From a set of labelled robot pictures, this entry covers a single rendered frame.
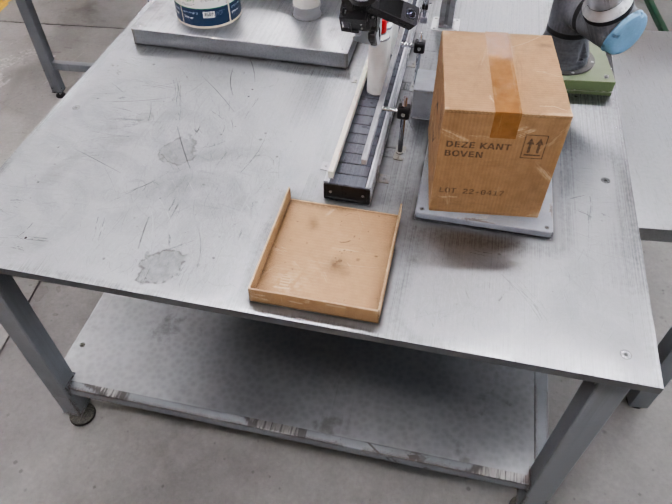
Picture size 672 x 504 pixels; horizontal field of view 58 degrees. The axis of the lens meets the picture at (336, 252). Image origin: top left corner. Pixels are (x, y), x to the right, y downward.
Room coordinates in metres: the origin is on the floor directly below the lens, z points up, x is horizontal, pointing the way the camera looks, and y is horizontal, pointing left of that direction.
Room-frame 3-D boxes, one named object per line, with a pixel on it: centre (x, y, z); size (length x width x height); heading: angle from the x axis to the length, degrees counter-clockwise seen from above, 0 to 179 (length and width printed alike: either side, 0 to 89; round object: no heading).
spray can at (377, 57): (1.38, -0.11, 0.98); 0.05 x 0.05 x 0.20
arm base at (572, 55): (1.57, -0.64, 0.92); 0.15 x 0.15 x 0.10
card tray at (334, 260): (0.85, 0.01, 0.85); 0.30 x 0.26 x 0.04; 168
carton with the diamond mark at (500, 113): (1.10, -0.34, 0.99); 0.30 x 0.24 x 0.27; 174
